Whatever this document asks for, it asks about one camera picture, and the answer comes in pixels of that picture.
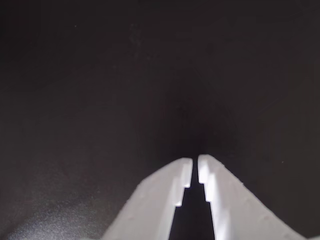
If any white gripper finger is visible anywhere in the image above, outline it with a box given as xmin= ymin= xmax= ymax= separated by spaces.
xmin=197 ymin=154 xmax=303 ymax=240
xmin=101 ymin=156 xmax=194 ymax=240

